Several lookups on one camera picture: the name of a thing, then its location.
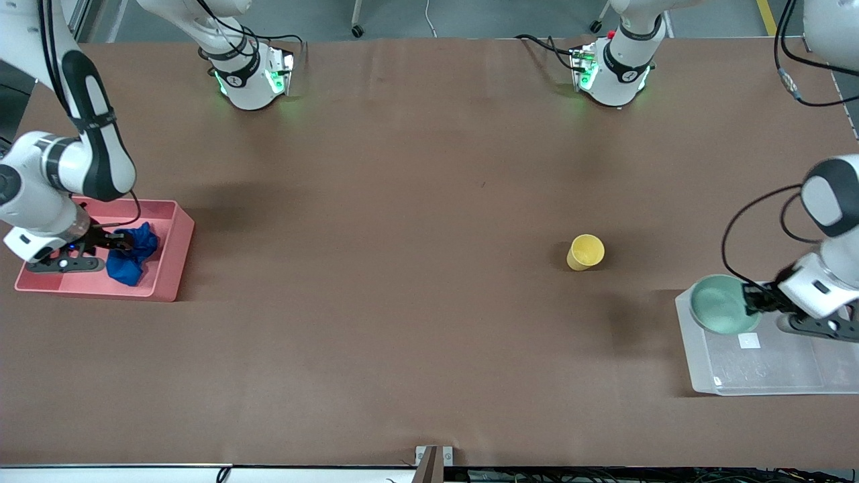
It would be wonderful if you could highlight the blue cloth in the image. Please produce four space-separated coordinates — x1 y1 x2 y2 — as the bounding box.
105 222 160 287

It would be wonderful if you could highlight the mint green bowl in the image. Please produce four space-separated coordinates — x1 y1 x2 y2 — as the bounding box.
690 274 762 335

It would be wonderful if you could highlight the yellow cup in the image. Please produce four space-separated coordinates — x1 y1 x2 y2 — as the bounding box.
566 234 605 272

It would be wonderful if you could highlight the clear plastic storage box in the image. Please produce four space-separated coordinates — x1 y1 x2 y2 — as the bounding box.
675 285 859 396

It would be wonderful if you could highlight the pink plastic bin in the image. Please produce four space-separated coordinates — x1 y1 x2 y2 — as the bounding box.
15 199 195 303

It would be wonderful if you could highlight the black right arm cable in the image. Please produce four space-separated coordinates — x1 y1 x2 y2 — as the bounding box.
37 0 143 230

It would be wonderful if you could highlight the long black looped cable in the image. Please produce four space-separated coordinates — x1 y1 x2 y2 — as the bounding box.
721 183 806 290

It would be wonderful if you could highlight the short black looped cable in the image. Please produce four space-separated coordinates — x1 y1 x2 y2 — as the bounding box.
780 193 821 244

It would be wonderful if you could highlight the aluminium frame profile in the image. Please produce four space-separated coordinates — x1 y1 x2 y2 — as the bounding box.
67 0 128 44

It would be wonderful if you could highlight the white table edge rail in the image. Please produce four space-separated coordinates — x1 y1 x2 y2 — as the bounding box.
0 463 418 483

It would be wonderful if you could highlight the black cable with connector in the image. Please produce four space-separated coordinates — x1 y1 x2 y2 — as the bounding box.
774 0 859 108

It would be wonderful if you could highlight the black right base cable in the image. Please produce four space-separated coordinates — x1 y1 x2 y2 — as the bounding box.
195 0 306 64

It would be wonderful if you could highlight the black base cable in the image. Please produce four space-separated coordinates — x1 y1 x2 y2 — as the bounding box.
515 34 581 71
195 0 306 64

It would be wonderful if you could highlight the black left base cable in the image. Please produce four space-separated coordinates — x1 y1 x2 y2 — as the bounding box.
515 34 581 71

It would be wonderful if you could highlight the grey metal bracket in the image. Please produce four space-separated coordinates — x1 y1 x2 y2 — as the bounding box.
415 445 454 483

